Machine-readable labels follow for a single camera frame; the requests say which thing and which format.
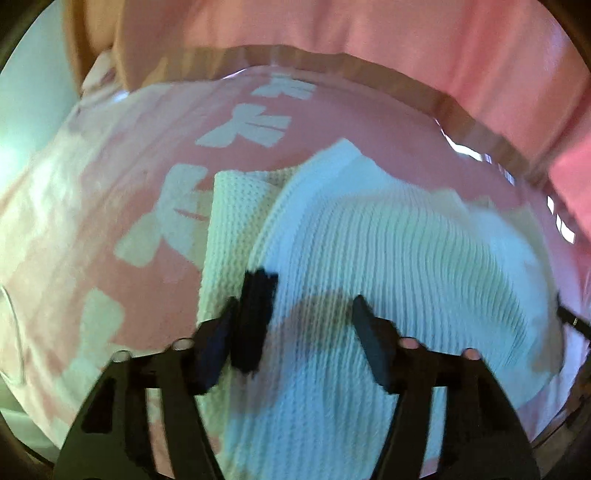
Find pink curtain brown hem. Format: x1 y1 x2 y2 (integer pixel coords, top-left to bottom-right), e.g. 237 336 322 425
64 1 590 230

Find white knitted sweater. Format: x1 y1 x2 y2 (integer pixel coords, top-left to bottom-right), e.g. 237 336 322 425
198 140 563 479

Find pink bedsheet white bows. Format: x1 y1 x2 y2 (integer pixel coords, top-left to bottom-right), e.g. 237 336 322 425
1 67 590 479

